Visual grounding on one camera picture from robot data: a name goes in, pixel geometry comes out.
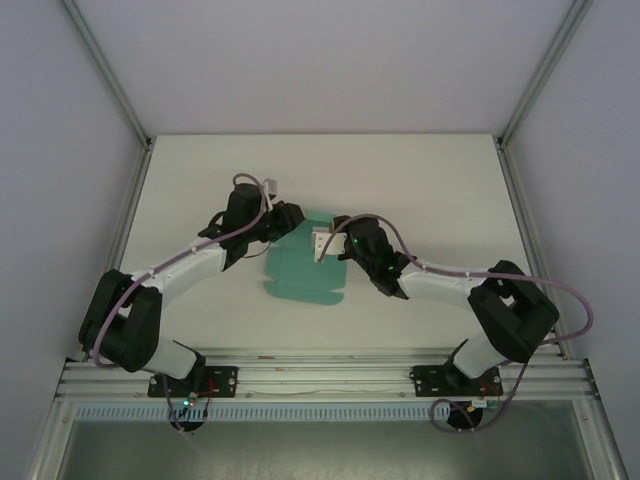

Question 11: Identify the teal paper box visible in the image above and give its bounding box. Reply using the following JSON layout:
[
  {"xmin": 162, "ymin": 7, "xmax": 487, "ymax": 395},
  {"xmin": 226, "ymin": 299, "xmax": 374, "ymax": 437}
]
[{"xmin": 262, "ymin": 205, "xmax": 351, "ymax": 309}]

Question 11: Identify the grey metal sheet panel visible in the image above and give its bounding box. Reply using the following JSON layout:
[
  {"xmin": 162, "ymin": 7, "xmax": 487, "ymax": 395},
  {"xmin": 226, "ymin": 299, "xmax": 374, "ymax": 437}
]
[{"xmin": 49, "ymin": 418, "xmax": 599, "ymax": 480}]

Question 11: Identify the aluminium table side rail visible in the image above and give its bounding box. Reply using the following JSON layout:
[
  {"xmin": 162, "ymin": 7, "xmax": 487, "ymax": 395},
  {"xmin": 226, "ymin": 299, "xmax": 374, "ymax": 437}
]
[
  {"xmin": 64, "ymin": 139, "xmax": 154, "ymax": 362},
  {"xmin": 496, "ymin": 139, "xmax": 572, "ymax": 361}
]

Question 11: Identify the aluminium mounting rail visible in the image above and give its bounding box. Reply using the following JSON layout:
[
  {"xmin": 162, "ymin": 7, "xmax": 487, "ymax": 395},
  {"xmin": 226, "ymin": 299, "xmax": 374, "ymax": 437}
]
[{"xmin": 57, "ymin": 352, "xmax": 600, "ymax": 402}]

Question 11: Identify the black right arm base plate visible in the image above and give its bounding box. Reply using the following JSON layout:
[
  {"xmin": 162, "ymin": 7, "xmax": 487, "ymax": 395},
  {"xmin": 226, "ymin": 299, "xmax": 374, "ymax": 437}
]
[{"xmin": 409, "ymin": 364, "xmax": 502, "ymax": 399}]

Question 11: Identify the slotted pale cable duct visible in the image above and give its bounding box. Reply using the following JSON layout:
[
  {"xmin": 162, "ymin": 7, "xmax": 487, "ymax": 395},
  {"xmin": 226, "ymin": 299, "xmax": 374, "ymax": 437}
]
[{"xmin": 74, "ymin": 403, "xmax": 437, "ymax": 422}]

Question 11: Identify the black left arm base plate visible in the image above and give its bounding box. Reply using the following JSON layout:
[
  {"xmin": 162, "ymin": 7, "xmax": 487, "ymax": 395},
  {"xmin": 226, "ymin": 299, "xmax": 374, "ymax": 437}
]
[{"xmin": 147, "ymin": 365, "xmax": 239, "ymax": 399}]

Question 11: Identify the black round cable grommet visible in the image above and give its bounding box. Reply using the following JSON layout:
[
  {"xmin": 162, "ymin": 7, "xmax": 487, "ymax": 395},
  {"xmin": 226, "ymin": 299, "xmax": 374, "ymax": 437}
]
[
  {"xmin": 169, "ymin": 417, "xmax": 206, "ymax": 434},
  {"xmin": 446, "ymin": 399, "xmax": 485, "ymax": 432}
]

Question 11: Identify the aluminium frame post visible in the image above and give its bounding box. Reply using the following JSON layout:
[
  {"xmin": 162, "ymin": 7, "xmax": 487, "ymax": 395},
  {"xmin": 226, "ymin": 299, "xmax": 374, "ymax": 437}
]
[
  {"xmin": 497, "ymin": 0, "xmax": 594, "ymax": 149},
  {"xmin": 63, "ymin": 0, "xmax": 153, "ymax": 149}
]

